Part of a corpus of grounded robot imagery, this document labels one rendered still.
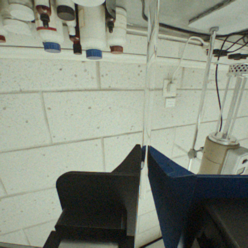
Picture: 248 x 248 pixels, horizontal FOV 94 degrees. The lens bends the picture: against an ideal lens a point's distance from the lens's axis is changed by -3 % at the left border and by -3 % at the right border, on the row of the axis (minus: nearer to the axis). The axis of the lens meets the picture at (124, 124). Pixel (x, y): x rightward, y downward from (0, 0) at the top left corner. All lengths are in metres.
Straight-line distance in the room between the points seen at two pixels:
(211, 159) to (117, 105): 0.43
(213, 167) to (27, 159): 0.74
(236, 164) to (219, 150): 0.06
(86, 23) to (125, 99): 0.32
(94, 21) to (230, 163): 0.57
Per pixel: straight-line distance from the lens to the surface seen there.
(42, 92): 0.56
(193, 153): 0.64
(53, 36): 0.40
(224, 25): 0.60
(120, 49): 0.42
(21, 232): 0.98
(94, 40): 0.38
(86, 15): 0.41
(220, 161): 0.53
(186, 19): 0.54
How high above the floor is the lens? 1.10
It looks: 18 degrees up
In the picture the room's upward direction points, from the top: 180 degrees clockwise
